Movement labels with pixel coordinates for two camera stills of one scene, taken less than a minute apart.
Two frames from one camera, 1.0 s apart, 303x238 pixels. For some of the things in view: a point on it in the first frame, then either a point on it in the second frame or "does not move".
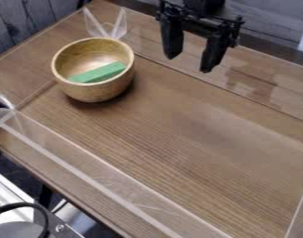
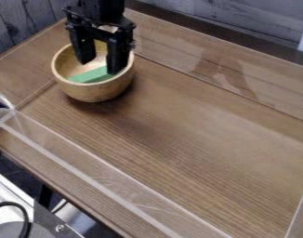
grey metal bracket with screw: x=58 y=228 does not move
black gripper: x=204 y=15 to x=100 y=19
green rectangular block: x=102 y=72 does not move
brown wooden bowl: x=82 y=54 does not move
